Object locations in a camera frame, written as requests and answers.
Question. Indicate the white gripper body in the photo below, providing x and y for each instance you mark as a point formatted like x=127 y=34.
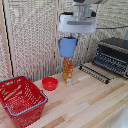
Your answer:
x=77 y=28

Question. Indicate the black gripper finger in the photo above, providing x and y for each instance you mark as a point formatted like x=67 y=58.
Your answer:
x=78 y=35

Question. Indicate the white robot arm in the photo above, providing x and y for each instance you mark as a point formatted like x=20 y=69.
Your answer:
x=87 y=7

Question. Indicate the black silver toaster oven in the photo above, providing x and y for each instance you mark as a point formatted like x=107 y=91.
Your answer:
x=111 y=56

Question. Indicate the beige woven folding screen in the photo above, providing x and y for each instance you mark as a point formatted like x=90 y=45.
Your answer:
x=31 y=36

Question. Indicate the red plastic bowl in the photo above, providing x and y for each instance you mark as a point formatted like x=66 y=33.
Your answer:
x=50 y=83

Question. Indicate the grey wrist camera bar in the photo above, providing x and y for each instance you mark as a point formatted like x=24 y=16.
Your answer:
x=81 y=23

